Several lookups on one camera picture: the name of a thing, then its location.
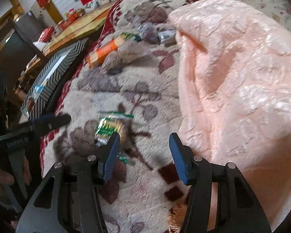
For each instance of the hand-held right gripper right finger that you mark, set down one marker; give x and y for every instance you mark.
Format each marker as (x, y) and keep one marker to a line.
(180, 160)

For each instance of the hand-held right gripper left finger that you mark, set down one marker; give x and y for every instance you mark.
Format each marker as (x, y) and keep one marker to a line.
(111, 155)

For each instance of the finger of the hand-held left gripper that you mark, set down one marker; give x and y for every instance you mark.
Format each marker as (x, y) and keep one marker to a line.
(51, 121)

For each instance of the clear green-edged cracker packet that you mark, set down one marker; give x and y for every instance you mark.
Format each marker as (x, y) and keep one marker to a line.
(106, 127)

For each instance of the light blue white snack packet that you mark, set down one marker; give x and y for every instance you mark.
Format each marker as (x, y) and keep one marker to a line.
(40, 88)

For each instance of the striped cardboard box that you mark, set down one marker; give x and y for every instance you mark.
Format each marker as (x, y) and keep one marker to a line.
(60, 63)

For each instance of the orange cracker pack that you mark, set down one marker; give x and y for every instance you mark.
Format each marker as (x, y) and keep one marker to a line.
(104, 52)

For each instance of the clear bag of walnuts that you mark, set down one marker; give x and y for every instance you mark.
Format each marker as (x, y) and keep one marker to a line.
(128, 53)

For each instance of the dark green cracker packet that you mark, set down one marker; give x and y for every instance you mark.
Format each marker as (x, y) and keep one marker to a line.
(132, 37)

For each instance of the grey white snack packet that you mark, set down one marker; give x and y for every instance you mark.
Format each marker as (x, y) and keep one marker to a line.
(167, 37)

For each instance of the clear bag of red dates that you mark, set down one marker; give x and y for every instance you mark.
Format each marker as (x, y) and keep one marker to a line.
(148, 32)

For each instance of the person's left hand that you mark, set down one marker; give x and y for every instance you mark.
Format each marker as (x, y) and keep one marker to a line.
(1, 177)

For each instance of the red floral plush blanket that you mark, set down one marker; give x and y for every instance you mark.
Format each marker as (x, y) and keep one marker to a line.
(135, 97)

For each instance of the dark wooden chair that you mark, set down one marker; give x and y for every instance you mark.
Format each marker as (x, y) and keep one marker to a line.
(12, 51)

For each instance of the red gift box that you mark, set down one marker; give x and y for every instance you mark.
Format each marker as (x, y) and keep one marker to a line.
(47, 34)

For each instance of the pink blanket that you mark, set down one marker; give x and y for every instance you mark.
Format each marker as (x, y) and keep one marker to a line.
(232, 77)

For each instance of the red plush toy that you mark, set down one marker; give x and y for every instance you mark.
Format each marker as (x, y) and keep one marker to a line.
(72, 14)

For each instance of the brown teddy bear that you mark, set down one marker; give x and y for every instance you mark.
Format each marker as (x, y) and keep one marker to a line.
(81, 11)

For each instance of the small couple photo frame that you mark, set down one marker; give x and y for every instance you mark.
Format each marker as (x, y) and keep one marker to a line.
(94, 4)

